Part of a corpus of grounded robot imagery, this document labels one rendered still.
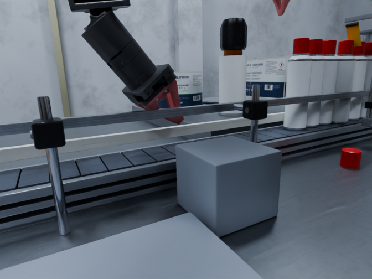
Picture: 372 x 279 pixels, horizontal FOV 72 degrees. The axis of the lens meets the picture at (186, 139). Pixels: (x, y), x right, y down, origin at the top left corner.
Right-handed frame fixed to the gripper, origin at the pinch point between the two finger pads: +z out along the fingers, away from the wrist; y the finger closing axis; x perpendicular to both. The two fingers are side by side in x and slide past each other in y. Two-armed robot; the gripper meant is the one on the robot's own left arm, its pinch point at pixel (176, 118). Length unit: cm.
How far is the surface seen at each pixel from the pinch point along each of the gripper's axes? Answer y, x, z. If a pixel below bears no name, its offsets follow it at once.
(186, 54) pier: 245, -130, 62
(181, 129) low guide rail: 3.1, -0.1, 3.9
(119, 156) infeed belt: 1.7, 11.7, -2.1
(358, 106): -3, -40, 35
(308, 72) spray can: -2.9, -29.1, 14.4
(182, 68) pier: 246, -116, 72
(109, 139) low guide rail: 3.3, 10.7, -5.0
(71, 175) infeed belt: -3.4, 18.0, -7.1
